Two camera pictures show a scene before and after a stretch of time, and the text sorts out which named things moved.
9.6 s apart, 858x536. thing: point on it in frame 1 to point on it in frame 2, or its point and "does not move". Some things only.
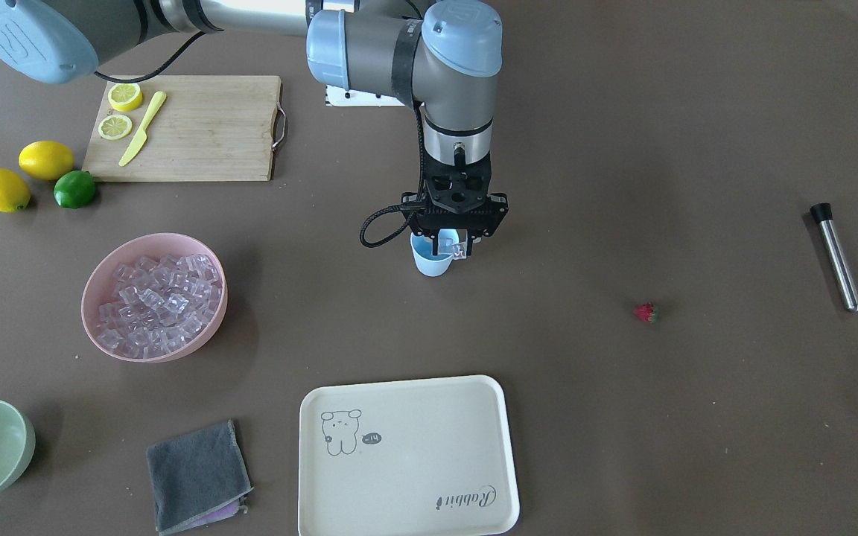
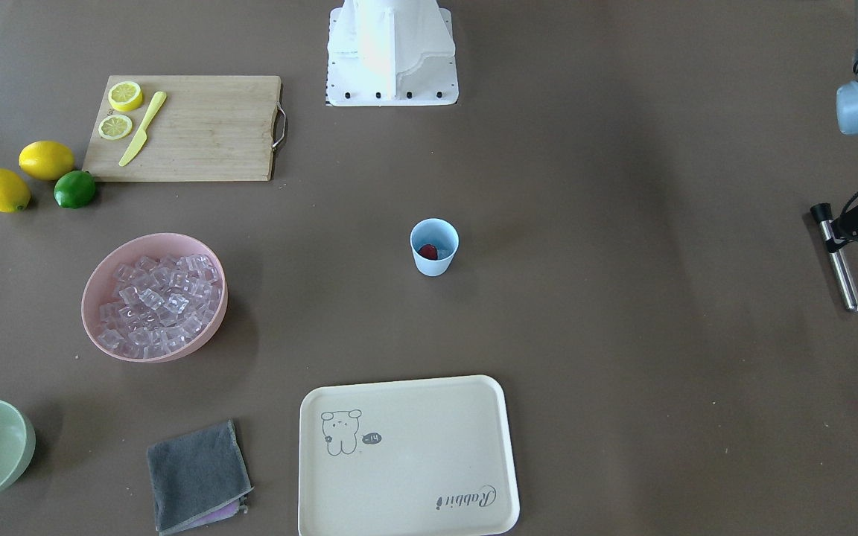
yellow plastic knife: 140,138 does not move
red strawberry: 647,312 to 429,251
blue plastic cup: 421,248 does not move
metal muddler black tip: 822,214 does not move
